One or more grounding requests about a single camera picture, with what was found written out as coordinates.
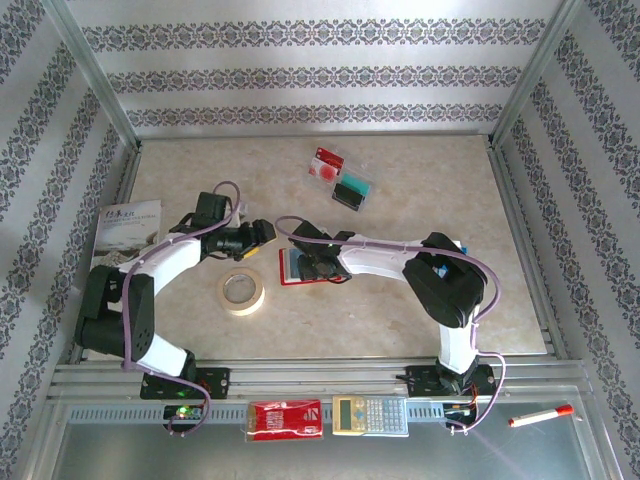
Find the red packet in clear bag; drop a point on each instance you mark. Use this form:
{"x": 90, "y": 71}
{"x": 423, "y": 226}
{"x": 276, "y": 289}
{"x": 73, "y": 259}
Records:
{"x": 285, "y": 420}

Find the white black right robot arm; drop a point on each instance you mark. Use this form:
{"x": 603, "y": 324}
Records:
{"x": 380, "y": 257}

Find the clear plastic card tray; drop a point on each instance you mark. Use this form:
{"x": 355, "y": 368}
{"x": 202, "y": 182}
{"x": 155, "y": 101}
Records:
{"x": 367, "y": 172}

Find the beige masking tape roll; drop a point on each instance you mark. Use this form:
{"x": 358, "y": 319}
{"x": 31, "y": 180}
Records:
{"x": 225, "y": 300}

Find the aluminium rail beam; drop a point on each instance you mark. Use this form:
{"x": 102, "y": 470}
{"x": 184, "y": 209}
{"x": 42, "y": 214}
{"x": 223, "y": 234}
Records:
{"x": 320, "y": 374}

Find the aluminium frame post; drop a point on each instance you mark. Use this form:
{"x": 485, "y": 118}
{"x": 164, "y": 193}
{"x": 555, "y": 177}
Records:
{"x": 537, "y": 75}
{"x": 95, "y": 75}

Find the teal card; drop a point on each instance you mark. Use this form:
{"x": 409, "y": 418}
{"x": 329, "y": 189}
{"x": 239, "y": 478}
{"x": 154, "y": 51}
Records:
{"x": 356, "y": 182}

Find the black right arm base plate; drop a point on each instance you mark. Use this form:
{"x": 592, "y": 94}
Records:
{"x": 420, "y": 380}

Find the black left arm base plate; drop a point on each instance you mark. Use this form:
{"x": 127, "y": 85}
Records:
{"x": 220, "y": 382}

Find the red card holder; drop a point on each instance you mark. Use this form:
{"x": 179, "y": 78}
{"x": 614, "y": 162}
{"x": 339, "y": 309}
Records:
{"x": 287, "y": 281}

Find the left controller board with LED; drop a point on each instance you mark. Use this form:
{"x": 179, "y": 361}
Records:
{"x": 186, "y": 412}

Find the beige grey calculator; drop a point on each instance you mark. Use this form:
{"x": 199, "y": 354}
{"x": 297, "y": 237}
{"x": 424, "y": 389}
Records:
{"x": 370, "y": 416}

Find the red white marker pen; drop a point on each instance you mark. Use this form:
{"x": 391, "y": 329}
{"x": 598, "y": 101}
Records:
{"x": 540, "y": 416}

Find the white paperback book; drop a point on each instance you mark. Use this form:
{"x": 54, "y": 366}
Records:
{"x": 127, "y": 225}

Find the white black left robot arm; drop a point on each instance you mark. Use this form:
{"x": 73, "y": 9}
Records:
{"x": 175, "y": 252}

